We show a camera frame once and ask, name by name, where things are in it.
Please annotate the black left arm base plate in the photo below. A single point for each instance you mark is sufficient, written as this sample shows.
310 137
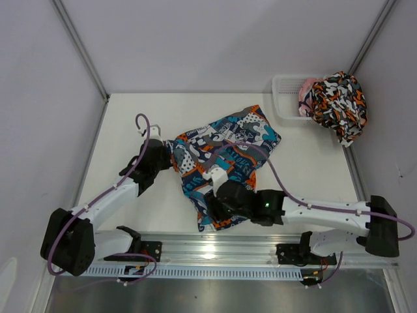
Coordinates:
151 248

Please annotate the pink cloth in basket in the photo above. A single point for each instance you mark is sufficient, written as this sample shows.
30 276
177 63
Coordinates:
305 97

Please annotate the white plastic basket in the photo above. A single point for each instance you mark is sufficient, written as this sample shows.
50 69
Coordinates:
285 91

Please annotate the aluminium mounting rail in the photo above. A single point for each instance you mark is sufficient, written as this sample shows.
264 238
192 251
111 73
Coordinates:
219 249

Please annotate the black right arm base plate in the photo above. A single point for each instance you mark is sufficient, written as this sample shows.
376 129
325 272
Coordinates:
290 254

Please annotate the left aluminium frame post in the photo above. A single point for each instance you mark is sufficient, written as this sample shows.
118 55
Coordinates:
72 32

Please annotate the white slotted cable duct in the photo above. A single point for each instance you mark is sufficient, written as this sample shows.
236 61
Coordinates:
197 272

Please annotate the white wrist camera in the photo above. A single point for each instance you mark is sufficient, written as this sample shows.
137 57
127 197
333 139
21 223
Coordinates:
152 132
218 176

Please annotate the colourful patterned shorts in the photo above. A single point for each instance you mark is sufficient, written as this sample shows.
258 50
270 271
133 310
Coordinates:
239 144

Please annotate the aluminium frame post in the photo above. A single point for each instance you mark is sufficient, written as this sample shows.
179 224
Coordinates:
72 32
372 35

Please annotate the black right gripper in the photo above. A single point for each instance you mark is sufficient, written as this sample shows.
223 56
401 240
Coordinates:
214 208

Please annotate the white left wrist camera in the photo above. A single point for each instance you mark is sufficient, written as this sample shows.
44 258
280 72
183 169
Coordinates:
152 132

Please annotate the orange camouflage shorts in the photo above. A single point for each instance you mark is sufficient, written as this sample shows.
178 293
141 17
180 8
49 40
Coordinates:
338 103

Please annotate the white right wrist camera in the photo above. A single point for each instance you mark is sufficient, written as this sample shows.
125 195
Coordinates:
218 176

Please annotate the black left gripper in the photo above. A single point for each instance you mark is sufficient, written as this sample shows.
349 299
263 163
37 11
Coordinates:
167 163

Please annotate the right aluminium frame post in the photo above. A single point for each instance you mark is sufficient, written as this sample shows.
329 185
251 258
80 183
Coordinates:
372 35

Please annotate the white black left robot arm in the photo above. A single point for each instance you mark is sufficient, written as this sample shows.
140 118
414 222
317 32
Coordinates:
72 240

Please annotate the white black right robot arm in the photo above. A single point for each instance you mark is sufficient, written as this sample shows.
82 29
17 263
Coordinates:
368 224

